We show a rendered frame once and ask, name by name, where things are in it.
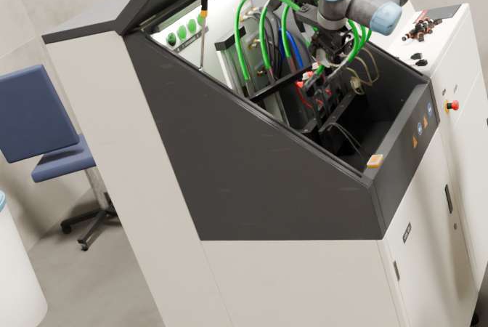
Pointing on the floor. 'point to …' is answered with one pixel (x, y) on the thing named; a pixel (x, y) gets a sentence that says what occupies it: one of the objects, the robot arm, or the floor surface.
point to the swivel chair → (46, 138)
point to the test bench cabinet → (314, 281)
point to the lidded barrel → (17, 277)
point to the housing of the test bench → (135, 163)
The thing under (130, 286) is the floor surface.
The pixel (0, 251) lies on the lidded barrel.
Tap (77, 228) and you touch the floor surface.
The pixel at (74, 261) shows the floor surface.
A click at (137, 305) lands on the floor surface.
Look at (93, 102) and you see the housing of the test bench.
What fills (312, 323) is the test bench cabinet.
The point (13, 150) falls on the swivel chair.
